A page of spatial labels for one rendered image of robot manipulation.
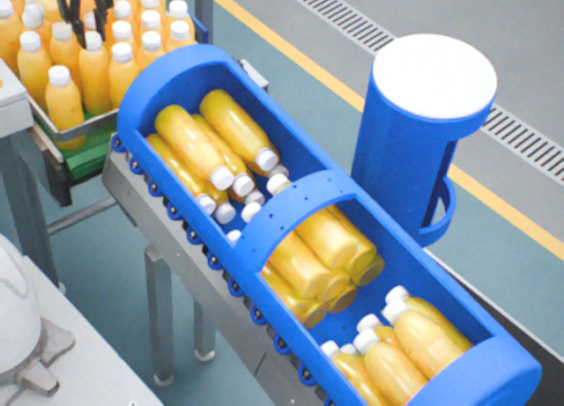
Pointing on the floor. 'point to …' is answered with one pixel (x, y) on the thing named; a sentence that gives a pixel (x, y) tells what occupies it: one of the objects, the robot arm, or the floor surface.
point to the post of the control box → (17, 203)
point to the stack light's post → (204, 7)
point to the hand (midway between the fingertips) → (90, 29)
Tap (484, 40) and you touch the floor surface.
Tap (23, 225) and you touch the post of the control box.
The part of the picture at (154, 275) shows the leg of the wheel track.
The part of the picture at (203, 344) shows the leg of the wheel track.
